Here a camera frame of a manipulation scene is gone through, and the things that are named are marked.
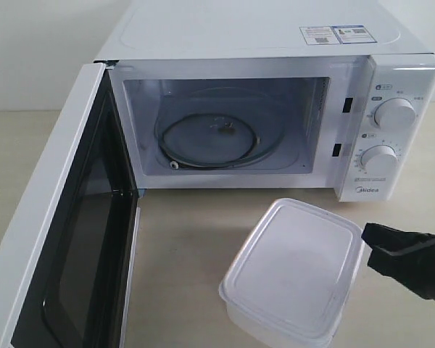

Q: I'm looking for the white Midea microwave oven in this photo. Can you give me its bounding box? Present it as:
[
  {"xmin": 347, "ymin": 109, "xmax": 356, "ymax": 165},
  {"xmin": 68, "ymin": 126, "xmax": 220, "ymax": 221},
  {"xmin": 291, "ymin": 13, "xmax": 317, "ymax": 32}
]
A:
[{"xmin": 96, "ymin": 1, "xmax": 435, "ymax": 202}]

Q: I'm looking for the white microwave door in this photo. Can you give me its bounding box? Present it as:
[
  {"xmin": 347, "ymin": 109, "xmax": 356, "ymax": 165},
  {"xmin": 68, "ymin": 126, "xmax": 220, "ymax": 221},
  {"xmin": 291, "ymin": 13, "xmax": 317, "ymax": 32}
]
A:
[{"xmin": 0, "ymin": 62, "xmax": 140, "ymax": 347}]

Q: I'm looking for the upper white power knob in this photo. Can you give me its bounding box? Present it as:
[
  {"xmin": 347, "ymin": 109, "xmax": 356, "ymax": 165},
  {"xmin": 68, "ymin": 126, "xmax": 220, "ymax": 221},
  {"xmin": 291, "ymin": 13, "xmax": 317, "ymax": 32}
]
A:
[{"xmin": 374, "ymin": 98, "xmax": 417, "ymax": 131}]

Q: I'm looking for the blue label sticker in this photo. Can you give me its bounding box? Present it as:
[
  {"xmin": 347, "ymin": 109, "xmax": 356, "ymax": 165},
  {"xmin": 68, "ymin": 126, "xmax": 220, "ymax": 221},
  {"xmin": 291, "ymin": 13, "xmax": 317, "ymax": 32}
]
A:
[{"xmin": 331, "ymin": 25, "xmax": 376, "ymax": 44}]

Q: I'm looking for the white plastic lidded container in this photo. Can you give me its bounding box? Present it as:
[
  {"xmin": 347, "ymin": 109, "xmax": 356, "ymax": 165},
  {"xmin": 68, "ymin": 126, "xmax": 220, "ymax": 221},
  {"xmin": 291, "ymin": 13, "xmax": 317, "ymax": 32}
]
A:
[{"xmin": 219, "ymin": 198, "xmax": 364, "ymax": 347}]

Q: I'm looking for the white label sticker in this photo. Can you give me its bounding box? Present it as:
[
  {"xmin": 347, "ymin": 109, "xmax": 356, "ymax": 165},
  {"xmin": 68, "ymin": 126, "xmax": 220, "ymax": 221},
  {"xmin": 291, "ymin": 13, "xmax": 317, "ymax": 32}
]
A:
[{"xmin": 299, "ymin": 26, "xmax": 341, "ymax": 46}]

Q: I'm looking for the lower white timer knob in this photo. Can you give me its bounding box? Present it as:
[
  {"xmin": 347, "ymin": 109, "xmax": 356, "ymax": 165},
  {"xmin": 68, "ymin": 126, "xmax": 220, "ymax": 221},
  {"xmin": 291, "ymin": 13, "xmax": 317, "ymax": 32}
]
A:
[{"xmin": 360, "ymin": 145, "xmax": 398, "ymax": 175}]

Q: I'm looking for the glass turntable plate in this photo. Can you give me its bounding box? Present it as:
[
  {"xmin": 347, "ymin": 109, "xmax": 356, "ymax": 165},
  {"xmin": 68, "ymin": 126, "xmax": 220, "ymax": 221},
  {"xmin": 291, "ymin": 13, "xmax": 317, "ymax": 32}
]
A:
[{"xmin": 155, "ymin": 87, "xmax": 286, "ymax": 170}]

